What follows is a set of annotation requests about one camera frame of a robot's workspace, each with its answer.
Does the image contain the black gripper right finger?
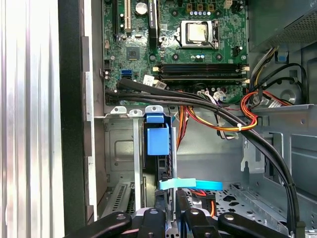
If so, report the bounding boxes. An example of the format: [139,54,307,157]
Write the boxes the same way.
[177,188,291,238]

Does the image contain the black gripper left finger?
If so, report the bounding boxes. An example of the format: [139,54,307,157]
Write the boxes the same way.
[63,189,166,238]

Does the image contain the hard disk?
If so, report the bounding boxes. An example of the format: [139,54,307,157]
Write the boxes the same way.
[142,113,178,191]

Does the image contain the metal disk bay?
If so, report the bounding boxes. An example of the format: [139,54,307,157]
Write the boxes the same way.
[103,106,179,224]

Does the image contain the metal drive cage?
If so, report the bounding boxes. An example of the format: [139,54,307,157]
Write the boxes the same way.
[252,104,317,189]

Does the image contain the black RAM slot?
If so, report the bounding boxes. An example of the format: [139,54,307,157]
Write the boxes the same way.
[158,62,248,74]
[158,73,248,82]

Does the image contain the black PC case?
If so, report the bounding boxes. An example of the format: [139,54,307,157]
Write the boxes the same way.
[58,0,317,238]

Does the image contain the green motherboard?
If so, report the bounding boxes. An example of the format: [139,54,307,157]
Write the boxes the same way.
[103,0,250,105]

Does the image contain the black CPU socket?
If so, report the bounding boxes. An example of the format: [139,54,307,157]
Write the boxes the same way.
[177,19,220,49]

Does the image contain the silver CPU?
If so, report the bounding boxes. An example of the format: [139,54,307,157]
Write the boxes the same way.
[187,22,209,44]

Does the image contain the black graphics card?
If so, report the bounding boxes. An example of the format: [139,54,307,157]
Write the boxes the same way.
[146,0,159,49]

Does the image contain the black expansion slot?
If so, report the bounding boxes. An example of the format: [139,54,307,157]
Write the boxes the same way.
[111,0,120,42]

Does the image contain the white expansion slot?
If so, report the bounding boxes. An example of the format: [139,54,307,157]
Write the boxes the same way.
[124,0,132,35]

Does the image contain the silver coin battery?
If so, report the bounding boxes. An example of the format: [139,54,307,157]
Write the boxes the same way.
[135,1,147,15]

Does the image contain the grey power supply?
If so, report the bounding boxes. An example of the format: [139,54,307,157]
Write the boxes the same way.
[247,0,317,53]

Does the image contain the light blue flat wire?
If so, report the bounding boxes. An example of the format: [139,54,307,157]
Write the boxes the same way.
[158,177,223,192]

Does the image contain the orange red wire bundle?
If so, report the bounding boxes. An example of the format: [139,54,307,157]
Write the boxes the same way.
[179,90,260,139]

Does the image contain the black cable bundle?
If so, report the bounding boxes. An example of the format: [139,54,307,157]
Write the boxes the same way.
[105,78,302,238]

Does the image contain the black yellow wire bundle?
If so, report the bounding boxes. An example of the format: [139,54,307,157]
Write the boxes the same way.
[249,46,309,110]

